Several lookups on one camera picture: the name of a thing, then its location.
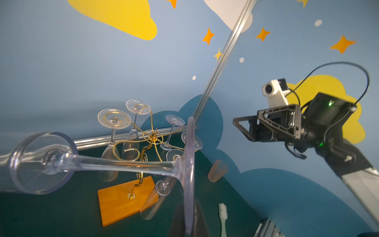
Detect white plastic brush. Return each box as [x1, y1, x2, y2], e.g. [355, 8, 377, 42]
[219, 203, 228, 237]

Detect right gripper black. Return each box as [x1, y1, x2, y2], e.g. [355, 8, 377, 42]
[233, 104, 305, 142]

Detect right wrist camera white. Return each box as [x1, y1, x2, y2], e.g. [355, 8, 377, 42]
[262, 79, 290, 108]

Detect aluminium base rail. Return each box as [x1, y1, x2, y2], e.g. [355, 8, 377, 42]
[254, 218, 285, 237]

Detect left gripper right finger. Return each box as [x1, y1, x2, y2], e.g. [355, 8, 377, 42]
[193, 199, 210, 237]

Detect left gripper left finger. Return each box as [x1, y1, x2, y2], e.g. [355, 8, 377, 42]
[167, 204, 185, 237]

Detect translucent brown plastic cup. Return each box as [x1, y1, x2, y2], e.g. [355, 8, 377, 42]
[208, 160, 229, 183]

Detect gold wire glass rack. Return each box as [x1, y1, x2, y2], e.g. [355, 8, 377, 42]
[97, 110, 190, 228]

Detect right aluminium frame post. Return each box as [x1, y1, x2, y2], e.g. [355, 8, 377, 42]
[192, 0, 257, 122]

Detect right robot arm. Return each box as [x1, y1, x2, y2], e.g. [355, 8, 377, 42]
[233, 93, 379, 222]

